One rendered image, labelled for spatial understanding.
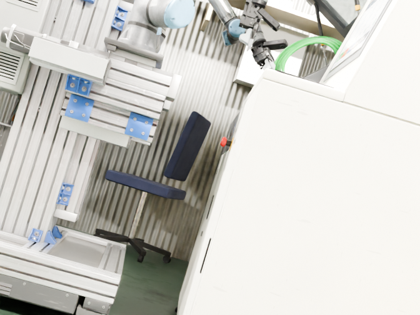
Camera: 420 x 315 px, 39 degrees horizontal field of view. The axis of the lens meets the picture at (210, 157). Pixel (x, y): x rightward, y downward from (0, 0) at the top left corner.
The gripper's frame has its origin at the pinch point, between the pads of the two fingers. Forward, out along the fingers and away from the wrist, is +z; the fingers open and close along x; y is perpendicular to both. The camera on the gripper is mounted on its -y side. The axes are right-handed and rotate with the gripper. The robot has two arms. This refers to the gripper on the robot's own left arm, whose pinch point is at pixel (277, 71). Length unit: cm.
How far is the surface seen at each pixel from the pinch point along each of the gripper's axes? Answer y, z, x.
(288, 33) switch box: -5, -132, -133
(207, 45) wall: 54, -148, -117
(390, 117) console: -30, 91, 76
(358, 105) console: -25, 87, 81
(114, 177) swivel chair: 137, -51, -79
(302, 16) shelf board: -21, -122, -114
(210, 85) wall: 65, -123, -131
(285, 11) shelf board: -12, -128, -106
